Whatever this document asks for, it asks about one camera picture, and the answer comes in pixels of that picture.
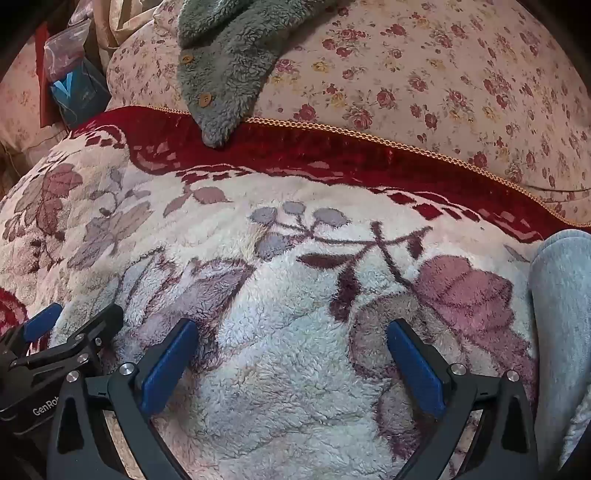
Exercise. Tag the red and white floral blanket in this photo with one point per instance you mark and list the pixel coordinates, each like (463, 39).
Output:
(286, 300)

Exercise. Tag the plastic bag with blue packet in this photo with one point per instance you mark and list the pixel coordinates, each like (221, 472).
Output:
(78, 92)

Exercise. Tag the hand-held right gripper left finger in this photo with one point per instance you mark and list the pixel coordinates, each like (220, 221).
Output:
(168, 367)

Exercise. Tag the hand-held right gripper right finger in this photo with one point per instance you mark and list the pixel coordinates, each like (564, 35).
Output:
(415, 369)

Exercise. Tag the red cloth strip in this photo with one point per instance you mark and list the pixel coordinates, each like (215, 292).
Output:
(42, 69)

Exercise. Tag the floral quilt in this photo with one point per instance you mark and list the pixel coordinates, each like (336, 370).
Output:
(415, 83)

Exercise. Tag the pink floral pillow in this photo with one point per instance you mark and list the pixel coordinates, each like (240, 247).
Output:
(18, 106)

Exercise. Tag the grey pants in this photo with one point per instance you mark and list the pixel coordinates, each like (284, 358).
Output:
(563, 323)

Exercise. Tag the beige cloth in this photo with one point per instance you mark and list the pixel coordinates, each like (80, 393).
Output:
(129, 23)

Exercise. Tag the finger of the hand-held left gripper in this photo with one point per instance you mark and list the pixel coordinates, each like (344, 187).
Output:
(99, 327)
(41, 321)

